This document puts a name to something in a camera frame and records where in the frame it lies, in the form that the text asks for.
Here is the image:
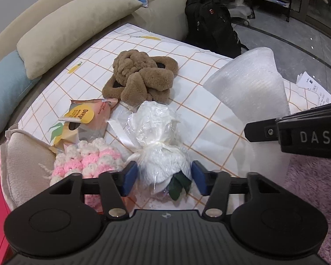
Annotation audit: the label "wet wipes packet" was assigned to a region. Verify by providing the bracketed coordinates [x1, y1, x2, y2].
[48, 98, 119, 155]

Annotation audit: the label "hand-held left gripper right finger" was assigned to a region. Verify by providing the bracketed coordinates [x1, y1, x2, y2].
[191, 160, 286, 219]

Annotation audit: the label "pink fluffy rug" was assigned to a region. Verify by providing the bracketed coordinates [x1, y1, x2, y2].
[281, 155, 331, 265]

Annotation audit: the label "beige sofa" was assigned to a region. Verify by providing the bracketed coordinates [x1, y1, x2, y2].
[0, 0, 193, 71]

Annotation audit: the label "white plastic-wrapped flower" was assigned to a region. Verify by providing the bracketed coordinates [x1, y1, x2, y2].
[107, 101, 194, 201]

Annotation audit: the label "white foam wrap roll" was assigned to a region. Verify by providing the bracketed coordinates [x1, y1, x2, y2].
[203, 47, 291, 173]

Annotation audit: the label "light blue pillow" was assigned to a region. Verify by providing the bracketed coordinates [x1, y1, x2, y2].
[0, 50, 42, 155]

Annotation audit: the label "black backpack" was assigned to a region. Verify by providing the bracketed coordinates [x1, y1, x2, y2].
[184, 0, 249, 59]

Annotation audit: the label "brown plush toy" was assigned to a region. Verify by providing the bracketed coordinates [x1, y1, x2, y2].
[102, 49, 179, 107]

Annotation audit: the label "beige plush cushion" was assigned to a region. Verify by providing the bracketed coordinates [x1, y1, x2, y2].
[0, 124, 57, 209]

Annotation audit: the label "lemon print checked blanket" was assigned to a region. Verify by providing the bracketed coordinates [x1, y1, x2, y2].
[15, 23, 331, 216]

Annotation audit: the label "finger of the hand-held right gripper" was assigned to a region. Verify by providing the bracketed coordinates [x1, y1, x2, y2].
[244, 118, 280, 143]

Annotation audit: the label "pink and white crochet piece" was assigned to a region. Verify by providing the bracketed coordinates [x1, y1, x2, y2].
[39, 137, 128, 214]

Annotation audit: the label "white chair base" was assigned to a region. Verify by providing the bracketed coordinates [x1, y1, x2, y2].
[190, 0, 256, 27]

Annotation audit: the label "white paper sheets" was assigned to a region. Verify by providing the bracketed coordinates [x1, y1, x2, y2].
[295, 71, 331, 109]

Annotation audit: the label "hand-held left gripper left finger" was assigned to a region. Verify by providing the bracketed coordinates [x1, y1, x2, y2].
[45, 161, 139, 219]

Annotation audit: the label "beige pillow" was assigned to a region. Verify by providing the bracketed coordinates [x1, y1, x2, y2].
[17, 0, 143, 79]

